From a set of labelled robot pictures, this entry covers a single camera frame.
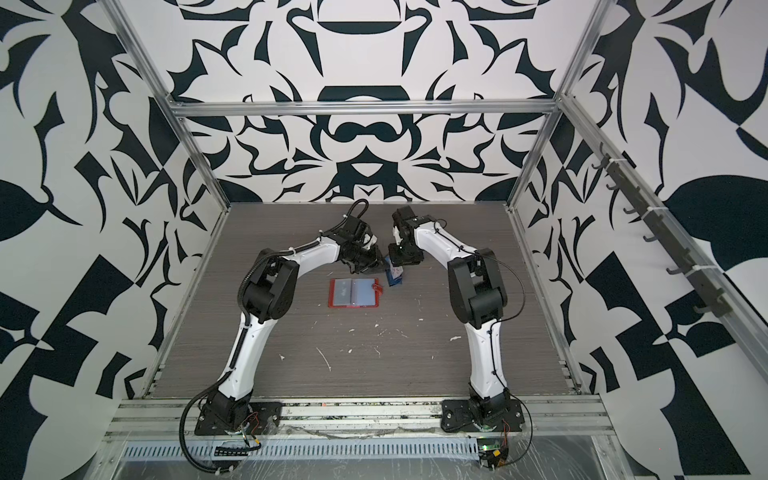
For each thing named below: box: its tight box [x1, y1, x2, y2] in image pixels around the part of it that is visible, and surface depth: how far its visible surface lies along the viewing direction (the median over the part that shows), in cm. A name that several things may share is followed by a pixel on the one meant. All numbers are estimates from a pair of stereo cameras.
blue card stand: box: [385, 256, 403, 286], surface depth 100 cm
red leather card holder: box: [328, 278, 384, 308], surface depth 97 cm
